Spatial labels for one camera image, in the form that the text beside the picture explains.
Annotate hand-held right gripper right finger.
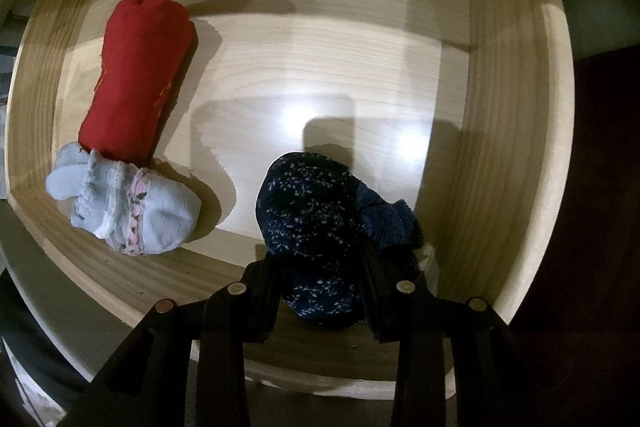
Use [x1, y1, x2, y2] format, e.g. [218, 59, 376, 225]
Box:
[359, 241, 546, 427]

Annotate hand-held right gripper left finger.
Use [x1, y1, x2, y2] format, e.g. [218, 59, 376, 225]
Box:
[65, 256, 284, 427]

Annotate navy floral underwear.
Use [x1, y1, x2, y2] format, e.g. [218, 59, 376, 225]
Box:
[256, 152, 427, 329]

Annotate pale blue lace sock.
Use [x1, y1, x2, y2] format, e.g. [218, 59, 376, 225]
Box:
[45, 142, 203, 256]

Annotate wooden drawer with grey front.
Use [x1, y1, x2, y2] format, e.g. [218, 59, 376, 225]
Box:
[0, 0, 577, 402]

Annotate red sock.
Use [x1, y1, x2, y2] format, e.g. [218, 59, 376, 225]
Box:
[80, 0, 197, 168]

